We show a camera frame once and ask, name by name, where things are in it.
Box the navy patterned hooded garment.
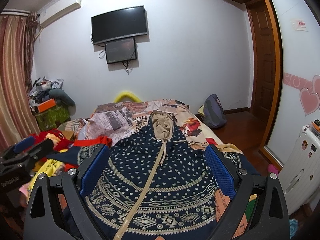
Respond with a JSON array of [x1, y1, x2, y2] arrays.
[[47, 110, 261, 240]]

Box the yellow garment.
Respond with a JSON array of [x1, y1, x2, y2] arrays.
[[27, 159, 65, 195]]

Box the red folded garment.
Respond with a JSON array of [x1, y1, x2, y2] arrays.
[[73, 136, 112, 148]]

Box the striped pink curtain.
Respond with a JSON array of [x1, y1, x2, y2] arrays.
[[1, 15, 39, 151]]

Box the red plush toy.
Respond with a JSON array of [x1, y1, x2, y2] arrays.
[[31, 128, 72, 152]]

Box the pink small item on floor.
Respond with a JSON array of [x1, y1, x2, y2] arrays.
[[267, 164, 279, 175]]

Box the purple grey backpack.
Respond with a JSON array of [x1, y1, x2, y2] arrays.
[[203, 94, 227, 129]]

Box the printed patchwork bed sheet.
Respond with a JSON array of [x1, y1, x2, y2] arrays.
[[58, 99, 243, 156]]

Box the orange box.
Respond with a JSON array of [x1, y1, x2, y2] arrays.
[[34, 99, 56, 113]]

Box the white hard suitcase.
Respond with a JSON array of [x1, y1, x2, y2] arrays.
[[278, 124, 319, 214]]

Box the grey green pillow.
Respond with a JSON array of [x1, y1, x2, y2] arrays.
[[49, 88, 75, 107]]

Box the yellow curved bed headboard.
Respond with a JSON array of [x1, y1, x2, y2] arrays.
[[114, 91, 141, 103]]

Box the brown wooden door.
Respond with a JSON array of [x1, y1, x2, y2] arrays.
[[248, 0, 275, 122]]

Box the white sliding wardrobe door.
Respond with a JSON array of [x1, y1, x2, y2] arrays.
[[266, 0, 319, 164]]

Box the white air conditioner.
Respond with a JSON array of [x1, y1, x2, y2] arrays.
[[40, 0, 81, 28]]

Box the small wall monitor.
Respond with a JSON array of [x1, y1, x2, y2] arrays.
[[105, 37, 137, 64]]

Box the black wall television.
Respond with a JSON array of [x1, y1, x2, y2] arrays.
[[91, 5, 148, 44]]

